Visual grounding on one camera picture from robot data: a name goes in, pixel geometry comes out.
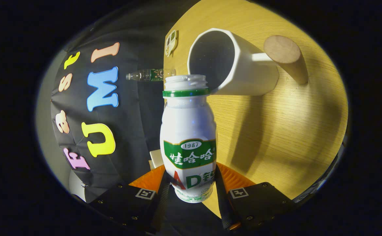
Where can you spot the white toaster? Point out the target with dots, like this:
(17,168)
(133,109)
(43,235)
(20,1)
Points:
(157,159)

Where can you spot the clear plastic water bottle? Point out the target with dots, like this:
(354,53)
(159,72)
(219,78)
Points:
(145,75)

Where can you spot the black backdrop cloth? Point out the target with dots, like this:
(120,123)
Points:
(132,124)

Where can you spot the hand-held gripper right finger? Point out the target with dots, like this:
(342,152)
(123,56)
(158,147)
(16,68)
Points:
(223,206)

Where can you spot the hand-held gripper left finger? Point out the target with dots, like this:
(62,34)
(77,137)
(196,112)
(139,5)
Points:
(160,206)

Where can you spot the white juice bottle green label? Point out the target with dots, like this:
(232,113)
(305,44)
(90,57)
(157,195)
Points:
(189,124)

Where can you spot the wooden table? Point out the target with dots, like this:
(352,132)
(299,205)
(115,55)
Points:
(276,137)

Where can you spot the white compartment tray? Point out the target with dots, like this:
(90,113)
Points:
(171,42)

